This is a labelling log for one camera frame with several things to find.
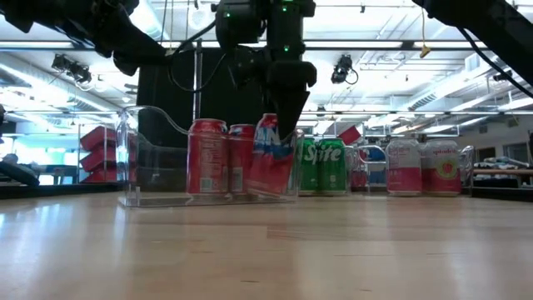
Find red tilted storage bin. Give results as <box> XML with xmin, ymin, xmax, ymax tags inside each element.
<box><xmin>337</xmin><ymin>124</ymin><xmax>362</xmax><ymax>146</ymax></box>

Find black aluminium table frame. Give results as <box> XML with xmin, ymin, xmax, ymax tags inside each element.
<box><xmin>0</xmin><ymin>182</ymin><xmax>533</xmax><ymax>203</ymax></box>

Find silver ceiling air duct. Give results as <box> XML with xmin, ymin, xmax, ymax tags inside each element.
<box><xmin>407</xmin><ymin>52</ymin><xmax>533</xmax><ymax>113</ymax></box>
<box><xmin>0</xmin><ymin>53</ymin><xmax>126</xmax><ymax>113</ymax></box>

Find black standing panel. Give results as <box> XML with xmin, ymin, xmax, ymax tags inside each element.
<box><xmin>136</xmin><ymin>45</ymin><xmax>279</xmax><ymax>193</ymax></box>

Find green Sprite can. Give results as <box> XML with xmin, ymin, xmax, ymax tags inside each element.
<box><xmin>316</xmin><ymin>137</ymin><xmax>347</xmax><ymax>196</ymax></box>
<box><xmin>296</xmin><ymin>137</ymin><xmax>321</xmax><ymax>196</ymax></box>

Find black hanging camera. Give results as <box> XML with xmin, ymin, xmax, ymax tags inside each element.
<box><xmin>331</xmin><ymin>53</ymin><xmax>360</xmax><ymax>86</ymax></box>

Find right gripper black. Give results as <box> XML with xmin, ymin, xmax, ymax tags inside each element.
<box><xmin>264</xmin><ymin>45</ymin><xmax>317</xmax><ymax>141</ymax></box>

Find red soda can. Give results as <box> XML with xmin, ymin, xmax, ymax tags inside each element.
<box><xmin>186</xmin><ymin>118</ymin><xmax>229</xmax><ymax>197</ymax></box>

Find person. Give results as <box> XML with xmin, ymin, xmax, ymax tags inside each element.
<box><xmin>0</xmin><ymin>152</ymin><xmax>41</xmax><ymax>188</ymax></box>

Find orange Fanta can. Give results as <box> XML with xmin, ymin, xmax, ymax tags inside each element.
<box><xmin>245</xmin><ymin>112</ymin><xmax>297</xmax><ymax>199</ymax></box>
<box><xmin>227</xmin><ymin>123</ymin><xmax>256</xmax><ymax>196</ymax></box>

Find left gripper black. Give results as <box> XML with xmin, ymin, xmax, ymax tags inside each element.
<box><xmin>74</xmin><ymin>0</ymin><xmax>170</xmax><ymax>77</ymax></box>

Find yellow hanging cord plug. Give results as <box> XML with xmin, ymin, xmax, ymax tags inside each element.
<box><xmin>418</xmin><ymin>7</ymin><xmax>433</xmax><ymax>59</ymax></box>

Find wooden background table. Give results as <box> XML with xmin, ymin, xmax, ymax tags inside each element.
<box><xmin>472</xmin><ymin>166</ymin><xmax>533</xmax><ymax>188</ymax></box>

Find red storage bin shelf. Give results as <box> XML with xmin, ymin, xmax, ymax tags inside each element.
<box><xmin>78</xmin><ymin>124</ymin><xmax>138</xmax><ymax>184</ymax></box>

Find white pink Spindrift can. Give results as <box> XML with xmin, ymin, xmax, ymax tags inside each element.
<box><xmin>352</xmin><ymin>145</ymin><xmax>370</xmax><ymax>191</ymax></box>
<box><xmin>420</xmin><ymin>139</ymin><xmax>462</xmax><ymax>196</ymax></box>
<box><xmin>385</xmin><ymin>139</ymin><xmax>423</xmax><ymax>197</ymax></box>

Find black overhead crossbar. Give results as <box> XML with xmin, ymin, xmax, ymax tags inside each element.
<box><xmin>0</xmin><ymin>40</ymin><xmax>533</xmax><ymax>52</ymax></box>

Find black ceiling spotlight bar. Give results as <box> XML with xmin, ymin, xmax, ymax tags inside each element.
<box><xmin>51</xmin><ymin>52</ymin><xmax>93</xmax><ymax>85</ymax></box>

